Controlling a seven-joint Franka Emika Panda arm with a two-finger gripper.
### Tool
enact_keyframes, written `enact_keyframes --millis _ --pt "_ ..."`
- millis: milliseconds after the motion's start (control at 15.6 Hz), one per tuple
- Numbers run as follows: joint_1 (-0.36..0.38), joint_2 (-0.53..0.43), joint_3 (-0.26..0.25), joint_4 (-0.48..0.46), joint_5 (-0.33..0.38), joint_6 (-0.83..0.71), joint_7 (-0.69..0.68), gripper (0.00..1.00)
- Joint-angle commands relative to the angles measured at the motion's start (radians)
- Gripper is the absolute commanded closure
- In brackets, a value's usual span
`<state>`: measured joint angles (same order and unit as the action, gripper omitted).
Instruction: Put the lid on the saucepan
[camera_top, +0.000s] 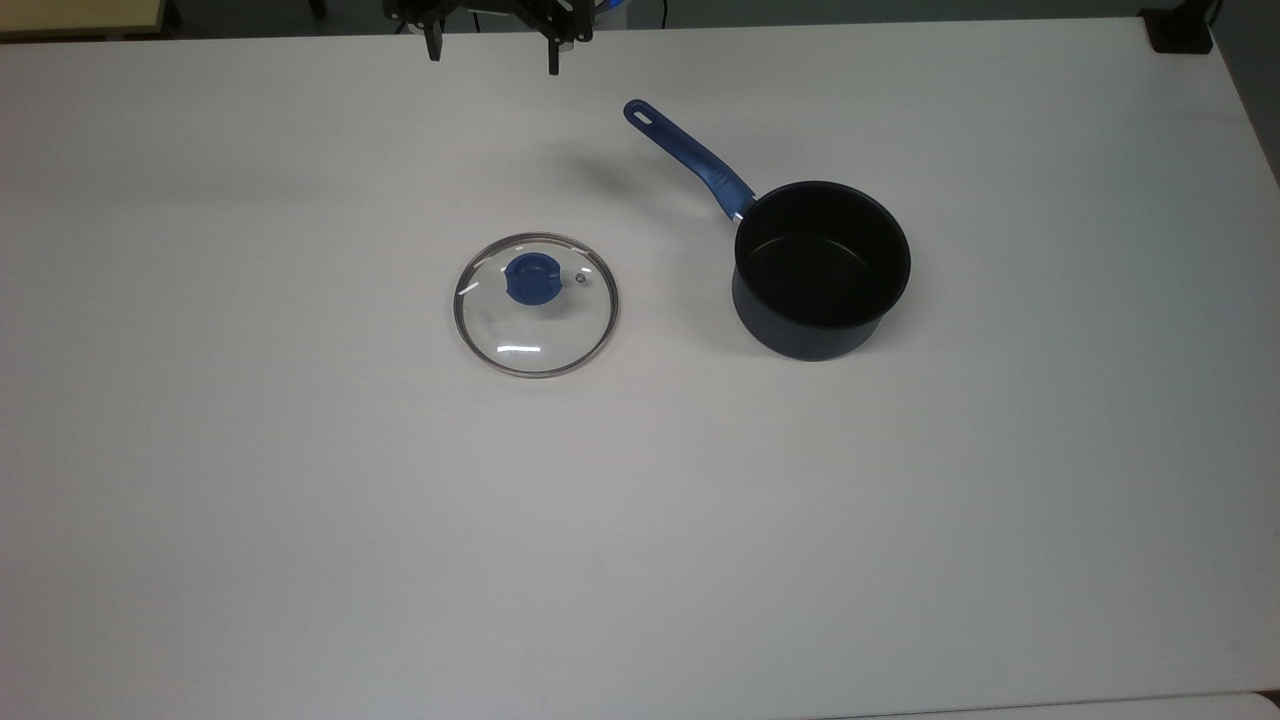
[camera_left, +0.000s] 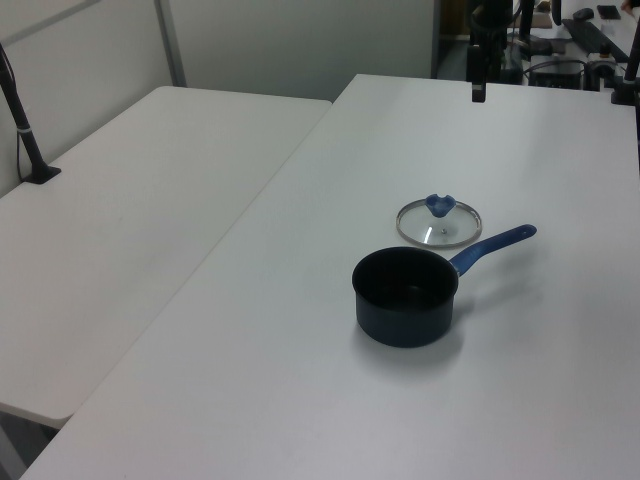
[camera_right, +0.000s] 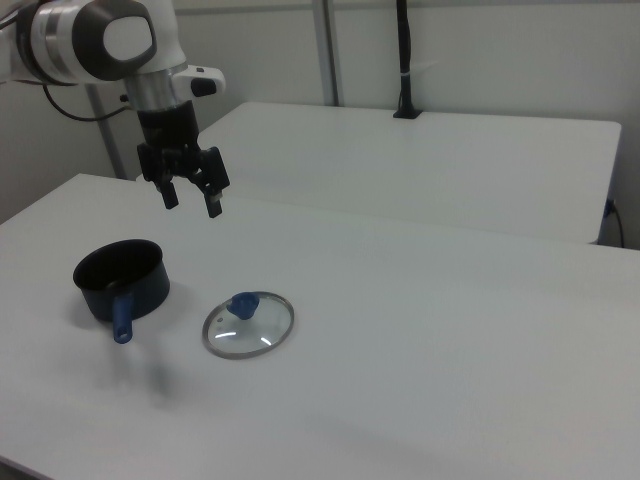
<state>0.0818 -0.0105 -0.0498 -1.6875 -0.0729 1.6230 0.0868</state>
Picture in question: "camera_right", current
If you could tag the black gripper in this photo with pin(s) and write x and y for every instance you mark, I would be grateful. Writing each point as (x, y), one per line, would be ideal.
(167, 127)

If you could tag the glass lid with blue knob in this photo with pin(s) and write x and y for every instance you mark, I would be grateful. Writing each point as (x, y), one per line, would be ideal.
(244, 306)

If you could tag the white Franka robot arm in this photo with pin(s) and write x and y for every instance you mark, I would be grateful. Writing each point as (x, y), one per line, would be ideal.
(75, 40)

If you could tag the white side table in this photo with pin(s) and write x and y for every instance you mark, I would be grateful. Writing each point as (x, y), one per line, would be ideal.
(425, 165)

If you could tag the black pole with clamp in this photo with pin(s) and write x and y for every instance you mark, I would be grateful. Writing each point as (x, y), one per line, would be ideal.
(406, 50)

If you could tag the grey vertical frame post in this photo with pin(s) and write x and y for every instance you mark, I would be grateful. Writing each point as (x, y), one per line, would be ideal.
(330, 50)
(107, 135)

